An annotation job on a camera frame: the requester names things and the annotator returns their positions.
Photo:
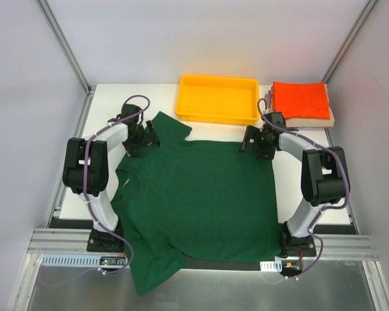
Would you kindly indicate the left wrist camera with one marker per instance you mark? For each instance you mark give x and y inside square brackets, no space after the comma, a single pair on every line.
[128,110]

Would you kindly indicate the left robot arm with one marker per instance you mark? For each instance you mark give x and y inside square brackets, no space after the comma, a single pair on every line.
[86,166]

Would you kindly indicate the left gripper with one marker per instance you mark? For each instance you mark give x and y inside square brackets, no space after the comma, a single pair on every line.
[150,137]

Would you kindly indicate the aluminium frame post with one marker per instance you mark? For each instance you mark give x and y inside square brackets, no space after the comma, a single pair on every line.
[63,44]
[361,20]

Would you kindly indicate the front aluminium rail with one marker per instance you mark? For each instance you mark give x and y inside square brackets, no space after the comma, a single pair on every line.
[75,241]

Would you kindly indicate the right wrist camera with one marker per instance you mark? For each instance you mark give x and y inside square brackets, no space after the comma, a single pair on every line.
[276,118]

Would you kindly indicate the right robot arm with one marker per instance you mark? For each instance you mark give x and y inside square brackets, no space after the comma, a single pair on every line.
[324,175]

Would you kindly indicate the left white cable duct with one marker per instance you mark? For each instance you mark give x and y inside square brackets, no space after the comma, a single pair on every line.
[84,261]

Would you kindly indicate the right white cable duct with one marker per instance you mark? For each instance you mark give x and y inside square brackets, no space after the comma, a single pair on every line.
[271,266]

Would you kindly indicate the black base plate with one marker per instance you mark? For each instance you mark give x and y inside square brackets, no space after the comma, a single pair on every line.
[233,264]

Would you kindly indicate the yellow plastic tray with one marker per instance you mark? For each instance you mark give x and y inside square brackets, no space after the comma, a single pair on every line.
[218,99]

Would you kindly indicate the green t-shirt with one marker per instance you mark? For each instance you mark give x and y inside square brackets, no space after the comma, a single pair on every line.
[200,199]

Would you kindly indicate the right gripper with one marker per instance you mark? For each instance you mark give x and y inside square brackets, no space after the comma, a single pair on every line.
[250,142]

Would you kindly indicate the white cable duct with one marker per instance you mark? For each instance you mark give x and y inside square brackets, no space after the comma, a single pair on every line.
[271,266]
[84,261]

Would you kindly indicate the right aluminium frame post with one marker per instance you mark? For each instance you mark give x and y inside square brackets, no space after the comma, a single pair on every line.
[361,20]

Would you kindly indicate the left aluminium frame post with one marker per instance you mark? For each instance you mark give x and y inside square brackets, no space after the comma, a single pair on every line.
[63,44]

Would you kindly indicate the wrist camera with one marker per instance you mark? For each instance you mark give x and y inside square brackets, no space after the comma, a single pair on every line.
[276,118]
[128,110]

